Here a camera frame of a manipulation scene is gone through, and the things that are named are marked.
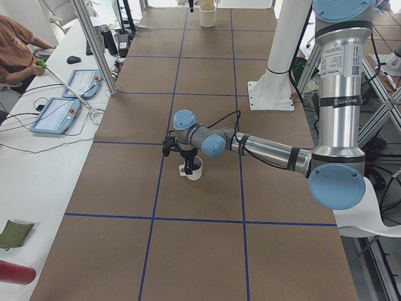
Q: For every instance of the black computer mouse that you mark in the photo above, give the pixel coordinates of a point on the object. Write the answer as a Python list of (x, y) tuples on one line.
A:
[(73, 59)]

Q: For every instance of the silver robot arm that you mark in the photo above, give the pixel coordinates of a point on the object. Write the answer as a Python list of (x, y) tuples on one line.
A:
[(335, 168)]

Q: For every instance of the red bottle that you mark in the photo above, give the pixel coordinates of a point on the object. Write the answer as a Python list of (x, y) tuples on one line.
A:
[(16, 274)]

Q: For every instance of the metal rod green handle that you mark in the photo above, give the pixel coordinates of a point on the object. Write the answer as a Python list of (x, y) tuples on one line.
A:
[(94, 113)]

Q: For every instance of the person in brown shirt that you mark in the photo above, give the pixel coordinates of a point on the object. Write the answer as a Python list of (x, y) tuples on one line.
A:
[(18, 64)]

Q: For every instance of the far blue teach pendant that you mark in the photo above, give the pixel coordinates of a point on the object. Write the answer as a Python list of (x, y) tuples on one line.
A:
[(86, 82)]

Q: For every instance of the blue teach pendant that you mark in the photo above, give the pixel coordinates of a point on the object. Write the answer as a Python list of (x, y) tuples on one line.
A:
[(86, 82), (56, 116)]

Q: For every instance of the white mug grey inside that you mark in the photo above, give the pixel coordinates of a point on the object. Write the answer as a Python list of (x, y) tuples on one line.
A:
[(193, 172)]

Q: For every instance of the near blue teach pendant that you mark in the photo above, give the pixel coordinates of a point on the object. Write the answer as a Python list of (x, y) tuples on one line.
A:
[(56, 116)]

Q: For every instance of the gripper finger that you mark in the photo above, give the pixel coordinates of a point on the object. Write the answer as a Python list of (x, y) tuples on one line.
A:
[(191, 5)]

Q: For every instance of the green cloth pouch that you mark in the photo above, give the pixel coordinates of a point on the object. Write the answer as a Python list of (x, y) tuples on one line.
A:
[(14, 234)]

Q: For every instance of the white camera stand post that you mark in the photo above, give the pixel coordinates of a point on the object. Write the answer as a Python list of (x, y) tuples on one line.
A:
[(273, 90)]

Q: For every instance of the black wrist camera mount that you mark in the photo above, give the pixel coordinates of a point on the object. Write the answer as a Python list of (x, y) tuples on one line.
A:
[(169, 144)]

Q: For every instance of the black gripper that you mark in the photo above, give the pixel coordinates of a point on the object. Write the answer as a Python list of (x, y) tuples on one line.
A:
[(188, 154)]

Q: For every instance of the aluminium frame post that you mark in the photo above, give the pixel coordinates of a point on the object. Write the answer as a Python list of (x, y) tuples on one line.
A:
[(91, 37)]

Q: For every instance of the black bottle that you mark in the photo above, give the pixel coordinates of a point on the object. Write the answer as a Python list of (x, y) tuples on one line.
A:
[(108, 40)]

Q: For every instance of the cream bin with lid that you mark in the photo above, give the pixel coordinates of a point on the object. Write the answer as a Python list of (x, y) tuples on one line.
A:
[(207, 13)]

